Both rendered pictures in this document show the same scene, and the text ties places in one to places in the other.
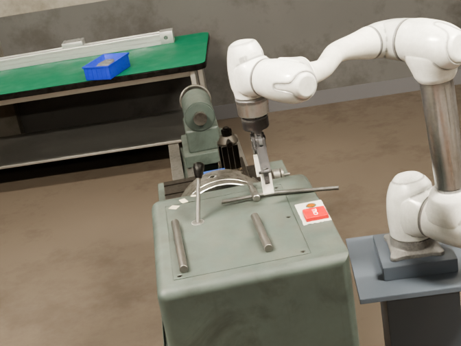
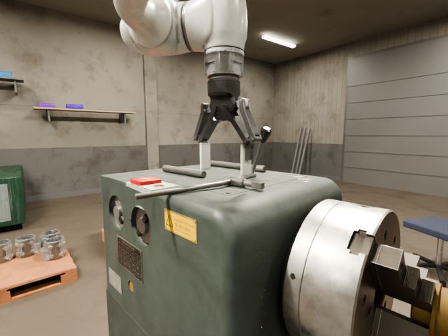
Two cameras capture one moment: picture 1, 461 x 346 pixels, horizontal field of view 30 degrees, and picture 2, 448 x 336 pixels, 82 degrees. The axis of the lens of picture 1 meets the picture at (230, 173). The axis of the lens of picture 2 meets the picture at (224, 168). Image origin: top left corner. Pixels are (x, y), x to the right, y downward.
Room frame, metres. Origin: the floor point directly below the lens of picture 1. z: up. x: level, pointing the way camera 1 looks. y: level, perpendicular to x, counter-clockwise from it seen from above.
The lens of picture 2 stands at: (2.71, -0.50, 1.38)
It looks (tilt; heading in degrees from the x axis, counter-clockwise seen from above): 8 degrees down; 138
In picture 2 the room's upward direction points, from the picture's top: straight up
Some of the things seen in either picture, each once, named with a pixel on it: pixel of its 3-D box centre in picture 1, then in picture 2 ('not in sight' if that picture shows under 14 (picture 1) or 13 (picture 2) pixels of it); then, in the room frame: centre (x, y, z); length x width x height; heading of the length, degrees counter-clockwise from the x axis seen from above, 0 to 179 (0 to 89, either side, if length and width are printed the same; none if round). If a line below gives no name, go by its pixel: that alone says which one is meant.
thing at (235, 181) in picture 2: (253, 191); (243, 183); (2.29, -0.06, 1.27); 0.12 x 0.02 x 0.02; 5
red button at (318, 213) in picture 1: (315, 215); (145, 182); (2.08, -0.21, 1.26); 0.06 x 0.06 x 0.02; 3
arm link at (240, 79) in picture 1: (250, 68); (218, 16); (2.25, -0.10, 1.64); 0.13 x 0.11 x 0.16; 34
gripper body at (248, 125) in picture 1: (256, 130); (223, 100); (2.26, -0.09, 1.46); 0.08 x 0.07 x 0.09; 3
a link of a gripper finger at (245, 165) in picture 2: (260, 165); (245, 160); (2.33, -0.09, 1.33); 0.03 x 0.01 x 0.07; 93
